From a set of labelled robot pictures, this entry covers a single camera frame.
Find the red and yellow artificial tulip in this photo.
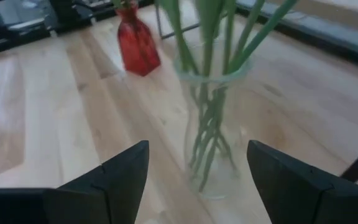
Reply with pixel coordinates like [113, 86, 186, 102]
[219, 0, 298, 162]

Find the red ribbed glass vase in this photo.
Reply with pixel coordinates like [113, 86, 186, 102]
[116, 2, 162, 77]

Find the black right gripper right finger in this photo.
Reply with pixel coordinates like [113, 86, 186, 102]
[246, 139, 358, 224]

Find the clear glass vase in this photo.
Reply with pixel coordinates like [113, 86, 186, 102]
[174, 42, 256, 200]

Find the small wooden shelf table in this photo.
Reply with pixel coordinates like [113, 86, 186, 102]
[154, 0, 202, 40]

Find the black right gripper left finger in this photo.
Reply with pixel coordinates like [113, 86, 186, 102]
[0, 139, 150, 224]

